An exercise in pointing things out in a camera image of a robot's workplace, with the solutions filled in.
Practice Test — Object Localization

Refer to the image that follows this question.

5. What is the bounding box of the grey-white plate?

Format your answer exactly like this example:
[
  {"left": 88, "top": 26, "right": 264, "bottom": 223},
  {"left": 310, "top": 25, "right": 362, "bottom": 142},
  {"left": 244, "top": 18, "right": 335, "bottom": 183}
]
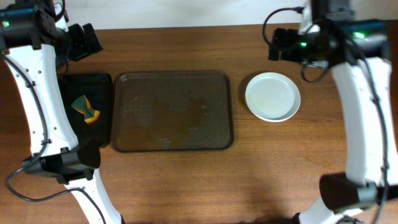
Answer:
[{"left": 244, "top": 72, "right": 301, "bottom": 123}]

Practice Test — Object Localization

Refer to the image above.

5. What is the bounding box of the green and orange sponge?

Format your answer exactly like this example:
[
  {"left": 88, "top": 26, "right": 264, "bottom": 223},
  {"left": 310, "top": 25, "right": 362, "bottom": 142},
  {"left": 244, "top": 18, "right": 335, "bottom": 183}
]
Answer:
[{"left": 72, "top": 95, "right": 100, "bottom": 124}]

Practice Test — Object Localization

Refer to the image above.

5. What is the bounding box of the white plate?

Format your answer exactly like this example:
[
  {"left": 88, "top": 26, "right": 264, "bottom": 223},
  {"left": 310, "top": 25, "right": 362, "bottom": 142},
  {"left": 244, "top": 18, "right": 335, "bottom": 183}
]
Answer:
[{"left": 246, "top": 91, "right": 301, "bottom": 123}]

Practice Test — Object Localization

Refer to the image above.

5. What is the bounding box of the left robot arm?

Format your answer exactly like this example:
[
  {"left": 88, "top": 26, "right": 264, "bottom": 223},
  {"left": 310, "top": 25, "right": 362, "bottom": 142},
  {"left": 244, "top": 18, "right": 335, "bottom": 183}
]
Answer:
[{"left": 1, "top": 1, "right": 124, "bottom": 223}]

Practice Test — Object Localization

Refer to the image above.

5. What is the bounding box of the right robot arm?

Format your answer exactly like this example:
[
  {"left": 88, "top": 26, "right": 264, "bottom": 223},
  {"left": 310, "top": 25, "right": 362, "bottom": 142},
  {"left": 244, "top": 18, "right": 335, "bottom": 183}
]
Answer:
[{"left": 266, "top": 1, "right": 397, "bottom": 224}]

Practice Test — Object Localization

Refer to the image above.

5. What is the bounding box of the black tray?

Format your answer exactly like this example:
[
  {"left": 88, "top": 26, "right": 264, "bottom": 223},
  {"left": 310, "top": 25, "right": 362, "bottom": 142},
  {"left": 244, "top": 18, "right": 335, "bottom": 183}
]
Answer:
[{"left": 58, "top": 73, "right": 113, "bottom": 148}]

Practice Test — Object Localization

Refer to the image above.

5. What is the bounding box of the brown translucent tray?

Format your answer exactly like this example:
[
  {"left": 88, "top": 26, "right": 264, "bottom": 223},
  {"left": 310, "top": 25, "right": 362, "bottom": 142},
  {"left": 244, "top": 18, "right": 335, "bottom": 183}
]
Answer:
[{"left": 110, "top": 70, "right": 234, "bottom": 153}]

